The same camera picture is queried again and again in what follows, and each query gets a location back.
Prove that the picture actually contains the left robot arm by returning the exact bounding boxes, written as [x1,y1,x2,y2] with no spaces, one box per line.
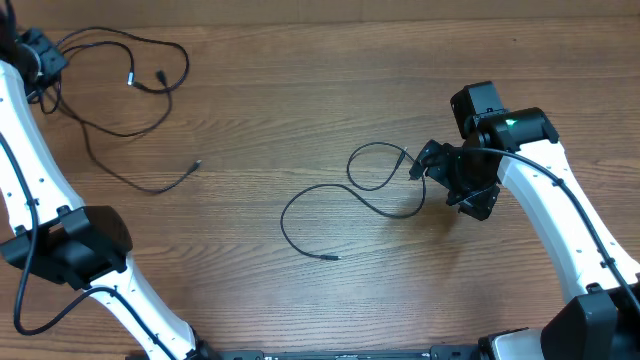
[1,2,219,359]

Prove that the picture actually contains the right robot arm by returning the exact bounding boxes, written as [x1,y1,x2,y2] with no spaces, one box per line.
[409,81,639,359]

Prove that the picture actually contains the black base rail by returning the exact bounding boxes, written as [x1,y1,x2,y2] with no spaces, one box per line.
[124,343,571,360]

